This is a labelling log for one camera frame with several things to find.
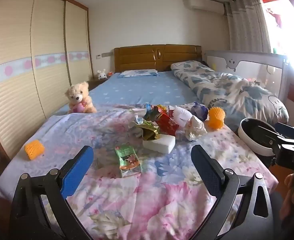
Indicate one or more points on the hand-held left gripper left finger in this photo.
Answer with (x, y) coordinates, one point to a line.
(77, 170)

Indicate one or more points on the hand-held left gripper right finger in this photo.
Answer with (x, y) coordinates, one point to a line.
(207, 172)

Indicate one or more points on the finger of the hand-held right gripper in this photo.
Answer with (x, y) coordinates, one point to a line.
(291, 130)
(264, 133)

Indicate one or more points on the white round bin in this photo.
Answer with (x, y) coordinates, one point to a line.
(244, 140)

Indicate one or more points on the white tissue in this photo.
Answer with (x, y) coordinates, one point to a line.
(195, 128)

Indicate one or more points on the orange spiked plastic cup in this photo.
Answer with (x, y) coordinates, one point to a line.
(216, 118)

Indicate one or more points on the green snack packet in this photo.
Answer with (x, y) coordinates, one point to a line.
(127, 160)

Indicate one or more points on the white foam block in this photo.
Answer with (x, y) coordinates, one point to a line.
(159, 145)

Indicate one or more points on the blue plastic wrapper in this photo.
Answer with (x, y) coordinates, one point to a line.
(199, 111)

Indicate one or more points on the red paper box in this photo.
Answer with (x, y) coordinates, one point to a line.
(167, 124)

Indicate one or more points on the white foam net sleeve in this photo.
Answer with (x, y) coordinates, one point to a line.
(182, 115)

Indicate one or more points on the yellow snack packet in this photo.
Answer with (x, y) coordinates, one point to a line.
(148, 130)

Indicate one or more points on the clear plastic wrapper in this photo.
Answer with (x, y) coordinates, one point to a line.
(137, 121)

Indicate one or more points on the orange snack packet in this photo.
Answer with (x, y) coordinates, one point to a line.
(162, 109)

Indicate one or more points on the blue snack packet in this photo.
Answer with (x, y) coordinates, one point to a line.
(150, 112)

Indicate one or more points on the person's right hand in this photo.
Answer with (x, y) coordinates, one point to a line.
(289, 200)

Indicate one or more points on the orange mesh roller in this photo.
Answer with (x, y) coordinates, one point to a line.
(34, 150)

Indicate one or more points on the pink floral blanket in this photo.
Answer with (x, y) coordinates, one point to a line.
(117, 205)

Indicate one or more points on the blue cloud print duvet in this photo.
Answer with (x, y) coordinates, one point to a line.
(227, 90)

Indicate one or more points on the beige teddy bear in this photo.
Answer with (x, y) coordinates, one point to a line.
(77, 95)

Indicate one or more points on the dark wooden nightstand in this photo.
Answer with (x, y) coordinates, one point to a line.
(97, 82)

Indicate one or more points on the white rabbit toy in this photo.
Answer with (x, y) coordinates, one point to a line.
(101, 75)

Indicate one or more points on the bed with blue sheet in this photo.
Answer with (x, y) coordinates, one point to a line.
(142, 90)

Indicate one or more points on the cream sliding door wardrobe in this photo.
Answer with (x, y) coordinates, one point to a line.
(17, 80)

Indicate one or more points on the grey dotted curtain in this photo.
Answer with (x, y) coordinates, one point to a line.
(246, 22)

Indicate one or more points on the blue patterned pillow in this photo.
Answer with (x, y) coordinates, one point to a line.
(138, 73)

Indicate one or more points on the wooden headboard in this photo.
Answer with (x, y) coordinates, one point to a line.
(137, 58)

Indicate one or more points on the white air conditioner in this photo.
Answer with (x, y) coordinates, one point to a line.
(203, 5)

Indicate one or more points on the grey bed guard rail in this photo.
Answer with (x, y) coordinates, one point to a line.
(251, 66)

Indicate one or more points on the white wall switch panel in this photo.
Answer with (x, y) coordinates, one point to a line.
(98, 56)

